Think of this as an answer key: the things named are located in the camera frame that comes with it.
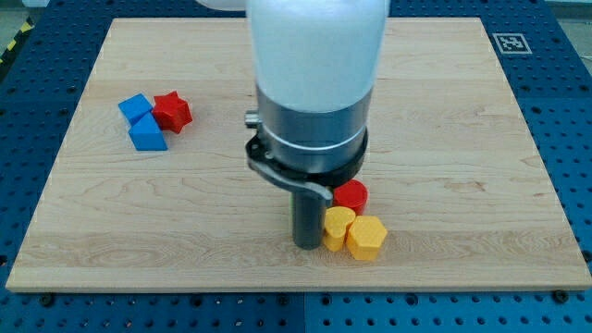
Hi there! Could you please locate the red cylinder block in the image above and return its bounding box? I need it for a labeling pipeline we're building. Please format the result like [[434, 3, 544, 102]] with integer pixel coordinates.
[[333, 179, 369, 216]]

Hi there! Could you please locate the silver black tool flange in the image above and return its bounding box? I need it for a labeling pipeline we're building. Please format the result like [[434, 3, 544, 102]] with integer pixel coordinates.
[[245, 89, 372, 201]]

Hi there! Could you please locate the blue wedge block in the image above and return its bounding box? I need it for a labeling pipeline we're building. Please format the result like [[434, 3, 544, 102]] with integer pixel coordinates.
[[129, 113, 168, 151]]

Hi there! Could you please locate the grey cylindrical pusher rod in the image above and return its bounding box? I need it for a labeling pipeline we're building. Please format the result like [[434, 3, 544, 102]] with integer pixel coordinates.
[[290, 186, 329, 250]]

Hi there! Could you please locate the yellow hexagon block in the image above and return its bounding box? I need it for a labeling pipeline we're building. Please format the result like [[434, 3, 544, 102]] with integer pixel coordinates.
[[346, 216, 388, 261]]

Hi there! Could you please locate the white fiducial marker tag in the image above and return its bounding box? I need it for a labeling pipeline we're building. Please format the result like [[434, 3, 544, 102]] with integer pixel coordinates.
[[492, 32, 532, 55]]

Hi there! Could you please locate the red star block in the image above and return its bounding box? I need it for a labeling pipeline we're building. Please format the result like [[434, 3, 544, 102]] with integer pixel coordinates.
[[152, 91, 192, 134]]

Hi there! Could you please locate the wooden board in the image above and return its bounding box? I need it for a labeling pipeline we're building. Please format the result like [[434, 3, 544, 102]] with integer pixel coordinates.
[[6, 18, 591, 293]]

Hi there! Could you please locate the blue cube block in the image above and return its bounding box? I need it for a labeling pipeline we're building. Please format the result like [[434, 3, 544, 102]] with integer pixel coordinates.
[[117, 93, 153, 126]]

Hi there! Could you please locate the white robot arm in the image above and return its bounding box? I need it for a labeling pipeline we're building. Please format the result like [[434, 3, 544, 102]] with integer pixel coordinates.
[[198, 0, 390, 250]]

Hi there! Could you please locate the yellow heart block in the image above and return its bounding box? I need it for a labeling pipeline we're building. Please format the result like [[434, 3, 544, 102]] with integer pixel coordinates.
[[322, 206, 356, 252]]

